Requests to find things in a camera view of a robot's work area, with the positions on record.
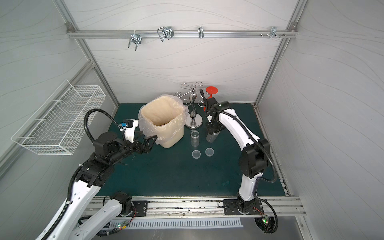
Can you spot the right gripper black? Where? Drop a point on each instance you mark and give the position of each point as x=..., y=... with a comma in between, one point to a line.
x=209, y=103

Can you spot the clear plastic jar lid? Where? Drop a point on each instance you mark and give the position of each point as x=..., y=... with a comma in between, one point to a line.
x=196, y=154

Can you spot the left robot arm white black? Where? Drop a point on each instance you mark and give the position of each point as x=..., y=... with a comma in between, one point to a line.
x=88, y=179

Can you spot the white wire basket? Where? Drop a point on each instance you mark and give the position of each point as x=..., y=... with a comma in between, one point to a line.
x=57, y=127

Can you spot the white vent strip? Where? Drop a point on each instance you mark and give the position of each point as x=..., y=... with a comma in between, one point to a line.
x=197, y=223

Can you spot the cream trash bin with bag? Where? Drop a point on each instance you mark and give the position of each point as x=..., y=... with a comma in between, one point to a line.
x=164, y=117

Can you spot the chrome glass holder stand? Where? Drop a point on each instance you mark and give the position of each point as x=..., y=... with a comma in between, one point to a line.
x=194, y=120

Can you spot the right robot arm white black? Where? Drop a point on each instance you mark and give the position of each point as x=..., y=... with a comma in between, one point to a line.
x=255, y=161

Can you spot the red plastic wine glass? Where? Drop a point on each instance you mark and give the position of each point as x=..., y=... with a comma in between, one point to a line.
x=211, y=91

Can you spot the jar with dried flowers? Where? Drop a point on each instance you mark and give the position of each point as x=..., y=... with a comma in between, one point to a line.
x=195, y=138

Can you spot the aluminium top rail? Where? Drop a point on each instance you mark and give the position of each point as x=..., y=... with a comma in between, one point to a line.
x=179, y=34

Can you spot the metal hook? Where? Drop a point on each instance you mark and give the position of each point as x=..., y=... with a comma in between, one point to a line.
x=165, y=32
x=135, y=40
x=201, y=32

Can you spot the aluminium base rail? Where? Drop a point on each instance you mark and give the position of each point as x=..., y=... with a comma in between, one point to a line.
x=211, y=207

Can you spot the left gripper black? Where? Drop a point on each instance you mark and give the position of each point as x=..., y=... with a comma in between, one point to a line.
x=141, y=145

